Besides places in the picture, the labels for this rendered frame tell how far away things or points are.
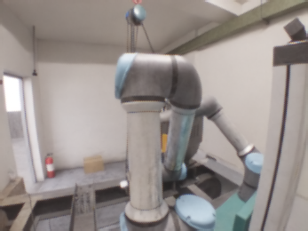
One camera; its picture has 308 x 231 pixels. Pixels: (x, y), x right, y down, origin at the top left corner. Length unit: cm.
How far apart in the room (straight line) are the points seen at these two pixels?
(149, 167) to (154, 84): 19
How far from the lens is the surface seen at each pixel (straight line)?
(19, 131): 791
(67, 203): 198
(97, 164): 347
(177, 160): 53
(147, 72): 33
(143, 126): 33
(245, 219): 50
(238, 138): 92
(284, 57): 38
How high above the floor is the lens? 167
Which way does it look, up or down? 8 degrees down
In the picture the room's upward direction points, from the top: straight up
